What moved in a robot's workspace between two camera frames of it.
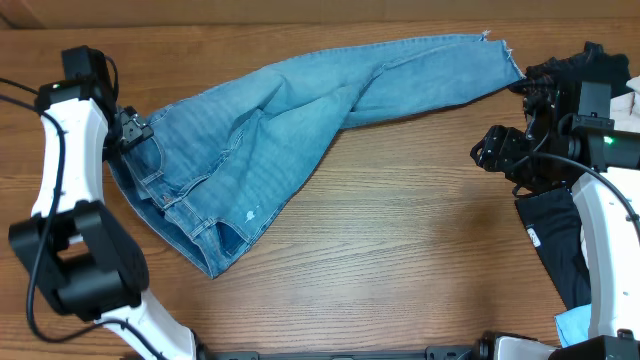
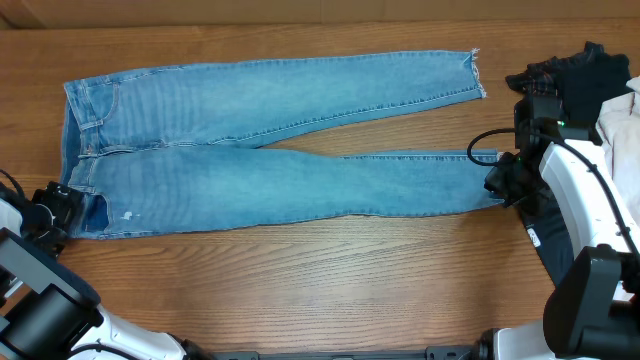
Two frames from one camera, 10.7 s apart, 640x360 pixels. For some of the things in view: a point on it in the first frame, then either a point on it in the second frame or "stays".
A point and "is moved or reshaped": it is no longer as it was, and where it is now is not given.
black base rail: (467, 351) stays
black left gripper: (135, 131) -> (62, 202)
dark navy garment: (552, 223) stays
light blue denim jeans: (220, 165) is moved or reshaped
